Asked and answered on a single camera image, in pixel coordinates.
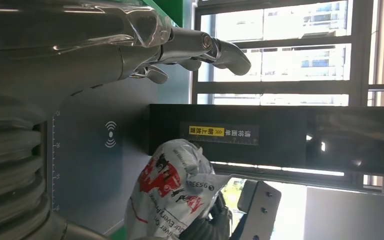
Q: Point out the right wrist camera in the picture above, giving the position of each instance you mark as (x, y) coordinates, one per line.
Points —
(258, 212)

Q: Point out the white package with black print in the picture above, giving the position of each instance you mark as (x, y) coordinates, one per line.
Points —
(165, 185)

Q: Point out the yellow and black label sticker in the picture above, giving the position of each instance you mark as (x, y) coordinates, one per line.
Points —
(218, 132)

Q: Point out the black scanner machine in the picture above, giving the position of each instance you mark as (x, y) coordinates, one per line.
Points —
(96, 179)

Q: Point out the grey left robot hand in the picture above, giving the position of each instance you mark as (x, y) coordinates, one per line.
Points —
(62, 63)

